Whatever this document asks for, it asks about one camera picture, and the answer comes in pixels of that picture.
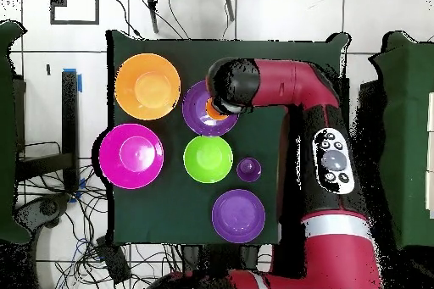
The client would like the orange cup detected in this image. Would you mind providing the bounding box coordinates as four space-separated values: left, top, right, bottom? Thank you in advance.
205 97 231 121

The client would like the purple bowl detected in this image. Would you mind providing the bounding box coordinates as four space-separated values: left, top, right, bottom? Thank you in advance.
211 188 266 244
181 80 240 137

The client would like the green bowl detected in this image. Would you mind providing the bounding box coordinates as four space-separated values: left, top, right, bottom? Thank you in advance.
183 135 234 184

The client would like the purple cup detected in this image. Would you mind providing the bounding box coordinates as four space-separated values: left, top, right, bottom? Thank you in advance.
236 157 263 183

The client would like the dark green table cloth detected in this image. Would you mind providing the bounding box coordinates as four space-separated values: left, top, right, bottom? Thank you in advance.
105 29 352 247

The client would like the pink bowl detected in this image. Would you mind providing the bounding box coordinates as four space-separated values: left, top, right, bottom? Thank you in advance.
98 123 165 191

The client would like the orange bowl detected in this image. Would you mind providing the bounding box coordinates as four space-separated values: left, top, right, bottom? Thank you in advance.
114 53 181 121

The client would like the blue tape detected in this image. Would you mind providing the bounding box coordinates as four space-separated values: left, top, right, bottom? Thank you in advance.
63 68 83 94

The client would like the black power adapter box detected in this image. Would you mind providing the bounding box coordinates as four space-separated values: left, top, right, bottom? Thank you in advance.
95 235 132 286

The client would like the green cloth covered table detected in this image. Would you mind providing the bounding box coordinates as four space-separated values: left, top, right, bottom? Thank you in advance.
368 30 434 249
0 19 32 246

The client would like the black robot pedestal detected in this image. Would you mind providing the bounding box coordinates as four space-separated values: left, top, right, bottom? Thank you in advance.
181 243 272 273

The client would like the floor cable bundle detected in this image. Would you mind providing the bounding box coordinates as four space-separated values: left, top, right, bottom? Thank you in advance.
16 163 184 289

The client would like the black table frame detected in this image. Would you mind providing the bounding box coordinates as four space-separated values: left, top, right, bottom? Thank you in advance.
14 69 80 192

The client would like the black square floor frame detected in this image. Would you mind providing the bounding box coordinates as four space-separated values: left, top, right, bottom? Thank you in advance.
49 0 100 25

